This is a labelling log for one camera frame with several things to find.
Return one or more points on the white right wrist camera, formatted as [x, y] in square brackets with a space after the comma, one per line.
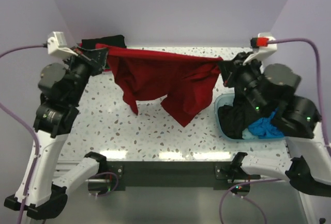
[260, 47]

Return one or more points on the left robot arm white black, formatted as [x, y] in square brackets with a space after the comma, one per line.
[41, 196]

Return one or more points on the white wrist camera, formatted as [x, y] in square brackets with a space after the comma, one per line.
[260, 47]
[57, 46]

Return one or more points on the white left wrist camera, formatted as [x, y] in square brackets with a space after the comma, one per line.
[57, 46]

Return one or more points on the red t shirt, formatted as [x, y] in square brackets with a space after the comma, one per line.
[185, 82]

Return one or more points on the black t shirt in basket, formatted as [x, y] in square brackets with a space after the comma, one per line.
[236, 118]

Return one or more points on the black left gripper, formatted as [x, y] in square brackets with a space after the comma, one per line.
[98, 55]

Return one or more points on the folded black t shirt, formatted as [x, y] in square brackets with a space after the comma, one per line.
[114, 41]

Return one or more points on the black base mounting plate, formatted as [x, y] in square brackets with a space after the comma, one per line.
[217, 175]

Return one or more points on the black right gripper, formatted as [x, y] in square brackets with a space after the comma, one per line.
[235, 65]

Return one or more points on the blue t shirt in basket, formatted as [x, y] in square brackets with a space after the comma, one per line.
[262, 129]

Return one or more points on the blue plastic basket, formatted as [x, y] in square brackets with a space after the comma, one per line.
[228, 99]

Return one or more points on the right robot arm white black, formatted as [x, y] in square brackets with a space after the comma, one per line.
[265, 107]

